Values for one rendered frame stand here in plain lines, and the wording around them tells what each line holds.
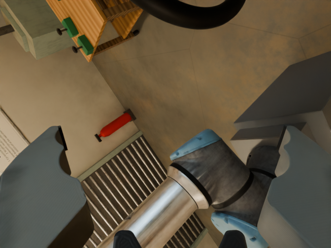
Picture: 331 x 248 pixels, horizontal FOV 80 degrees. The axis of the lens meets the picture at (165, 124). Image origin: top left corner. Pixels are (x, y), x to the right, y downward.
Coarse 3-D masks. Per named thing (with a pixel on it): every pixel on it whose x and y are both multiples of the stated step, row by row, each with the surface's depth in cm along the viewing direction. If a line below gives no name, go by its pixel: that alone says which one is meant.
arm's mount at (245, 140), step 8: (248, 128) 74; (256, 128) 70; (264, 128) 67; (272, 128) 64; (280, 128) 62; (304, 128) 56; (240, 136) 72; (248, 136) 68; (256, 136) 66; (264, 136) 63; (272, 136) 60; (312, 136) 58; (232, 144) 74; (240, 144) 71; (248, 144) 68; (256, 144) 66; (264, 144) 63; (272, 144) 61; (240, 152) 73; (248, 152) 70
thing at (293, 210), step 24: (288, 144) 10; (312, 144) 10; (288, 168) 8; (312, 168) 8; (288, 192) 7; (312, 192) 7; (264, 216) 7; (288, 216) 6; (312, 216) 6; (288, 240) 6; (312, 240) 6
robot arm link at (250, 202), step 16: (256, 176) 57; (240, 192) 50; (256, 192) 51; (224, 208) 52; (240, 208) 50; (256, 208) 50; (224, 224) 52; (240, 224) 48; (256, 224) 48; (256, 240) 47
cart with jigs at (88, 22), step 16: (48, 0) 143; (64, 0) 126; (80, 0) 112; (112, 0) 145; (128, 0) 133; (64, 16) 139; (80, 16) 122; (96, 16) 109; (112, 16) 112; (128, 16) 145; (80, 32) 135; (96, 32) 120; (128, 32) 157; (80, 48) 134; (96, 48) 153
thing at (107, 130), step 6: (126, 114) 287; (132, 114) 288; (114, 120) 281; (120, 120) 281; (126, 120) 285; (132, 120) 291; (108, 126) 272; (114, 126) 275; (120, 126) 282; (102, 132) 268; (108, 132) 271
